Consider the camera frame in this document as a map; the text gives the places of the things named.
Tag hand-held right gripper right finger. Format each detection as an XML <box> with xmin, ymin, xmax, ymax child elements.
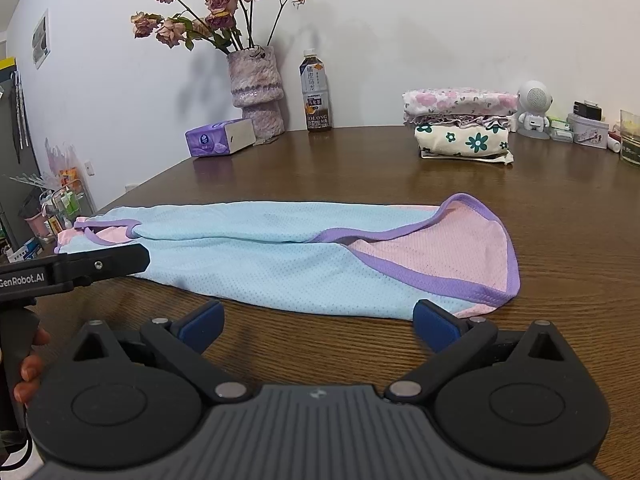
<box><xmin>385</xmin><ymin>299</ymin><xmax>568</xmax><ymax>404</ymax></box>

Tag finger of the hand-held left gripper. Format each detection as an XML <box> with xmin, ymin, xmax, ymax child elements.
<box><xmin>52</xmin><ymin>245</ymin><xmax>151</xmax><ymax>289</ymax></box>

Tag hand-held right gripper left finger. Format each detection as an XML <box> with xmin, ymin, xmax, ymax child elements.
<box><xmin>72</xmin><ymin>300</ymin><xmax>253</xmax><ymax>404</ymax></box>

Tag pink and blue mesh garment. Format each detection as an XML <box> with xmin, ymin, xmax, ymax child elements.
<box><xmin>54</xmin><ymin>192</ymin><xmax>522</xmax><ymax>322</ymax></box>

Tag white clothes hanger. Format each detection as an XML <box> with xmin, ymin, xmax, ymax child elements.
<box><xmin>9</xmin><ymin>172</ymin><xmax>56</xmax><ymax>191</ymax></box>

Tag person's left hand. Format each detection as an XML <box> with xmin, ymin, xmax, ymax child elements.
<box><xmin>14</xmin><ymin>327</ymin><xmax>51</xmax><ymax>407</ymax></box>

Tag blue and white carton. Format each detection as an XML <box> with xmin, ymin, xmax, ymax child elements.
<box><xmin>6</xmin><ymin>237</ymin><xmax>43</xmax><ymax>263</ymax></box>

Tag pink bin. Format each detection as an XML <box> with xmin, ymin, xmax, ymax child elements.
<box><xmin>20</xmin><ymin>210</ymin><xmax>48</xmax><ymax>238</ymax></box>

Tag rolling storage cart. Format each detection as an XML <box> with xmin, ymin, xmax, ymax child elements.
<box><xmin>40</xmin><ymin>185</ymin><xmax>96</xmax><ymax>233</ymax></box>

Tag grey refrigerator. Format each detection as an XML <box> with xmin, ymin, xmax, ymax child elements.
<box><xmin>0</xmin><ymin>67</ymin><xmax>43</xmax><ymax>261</ymax></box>

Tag pink plastic bag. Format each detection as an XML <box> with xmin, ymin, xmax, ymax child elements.
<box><xmin>44</xmin><ymin>137</ymin><xmax>83</xmax><ymax>191</ymax></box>

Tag purple tissue box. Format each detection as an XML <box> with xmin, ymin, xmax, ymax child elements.
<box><xmin>185</xmin><ymin>118</ymin><xmax>255</xmax><ymax>159</ymax></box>

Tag cream flowered folded cloth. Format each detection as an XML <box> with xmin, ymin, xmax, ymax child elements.
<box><xmin>415</xmin><ymin>122</ymin><xmax>515</xmax><ymax>167</ymax></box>

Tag lavender ruffled folded cloth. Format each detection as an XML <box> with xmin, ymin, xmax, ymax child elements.
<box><xmin>415</xmin><ymin>115</ymin><xmax>511</xmax><ymax>133</ymax></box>

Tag purple fuzzy vase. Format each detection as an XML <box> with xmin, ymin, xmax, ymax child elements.
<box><xmin>227</xmin><ymin>45</ymin><xmax>287</xmax><ymax>141</ymax></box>

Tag pink floral folded cloth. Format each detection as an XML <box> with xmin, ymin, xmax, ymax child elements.
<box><xmin>403</xmin><ymin>88</ymin><xmax>520</xmax><ymax>123</ymax></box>

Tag green and white small box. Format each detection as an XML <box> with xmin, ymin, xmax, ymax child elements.
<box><xmin>547</xmin><ymin>116</ymin><xmax>575</xmax><ymax>143</ymax></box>

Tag grey tin box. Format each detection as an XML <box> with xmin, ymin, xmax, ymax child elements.
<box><xmin>567</xmin><ymin>112</ymin><xmax>611</xmax><ymax>148</ymax></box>

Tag white robot toy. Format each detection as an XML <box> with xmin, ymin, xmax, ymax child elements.
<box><xmin>515</xmin><ymin>80</ymin><xmax>553</xmax><ymax>140</ymax></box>

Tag tea bottle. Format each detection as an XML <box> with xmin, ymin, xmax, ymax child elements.
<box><xmin>299</xmin><ymin>49</ymin><xmax>332</xmax><ymax>133</ymax></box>

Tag black rectangular device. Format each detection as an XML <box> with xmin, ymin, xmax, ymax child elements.
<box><xmin>573</xmin><ymin>101</ymin><xmax>603</xmax><ymax>122</ymax></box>

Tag glass cup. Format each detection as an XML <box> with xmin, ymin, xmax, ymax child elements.
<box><xmin>619</xmin><ymin>109</ymin><xmax>640</xmax><ymax>168</ymax></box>

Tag dried rose bouquet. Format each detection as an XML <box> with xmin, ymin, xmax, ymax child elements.
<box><xmin>131</xmin><ymin>0</ymin><xmax>309</xmax><ymax>55</ymax></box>

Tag hanging straps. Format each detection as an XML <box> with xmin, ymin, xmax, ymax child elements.
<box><xmin>10</xmin><ymin>71</ymin><xmax>26</xmax><ymax>163</ymax></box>

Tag wall picture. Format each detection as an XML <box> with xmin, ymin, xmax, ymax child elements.
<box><xmin>31</xmin><ymin>9</ymin><xmax>51</xmax><ymax>70</ymax></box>

